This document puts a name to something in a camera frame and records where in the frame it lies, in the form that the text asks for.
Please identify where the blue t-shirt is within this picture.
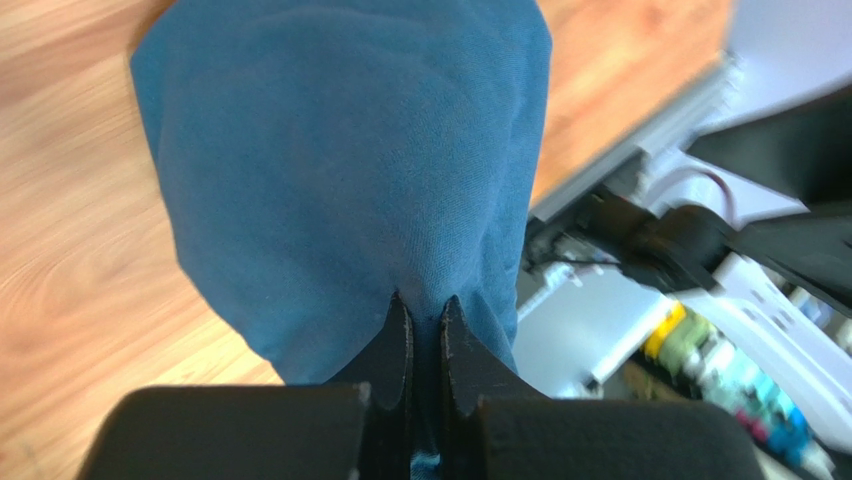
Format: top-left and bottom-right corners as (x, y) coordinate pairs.
(129, 0), (554, 480)

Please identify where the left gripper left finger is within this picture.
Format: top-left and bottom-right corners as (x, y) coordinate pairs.
(328, 293), (414, 479)

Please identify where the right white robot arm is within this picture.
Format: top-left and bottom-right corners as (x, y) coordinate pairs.
(575, 86), (851, 315)

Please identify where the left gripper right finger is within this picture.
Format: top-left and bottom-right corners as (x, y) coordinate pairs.
(439, 296), (544, 479)

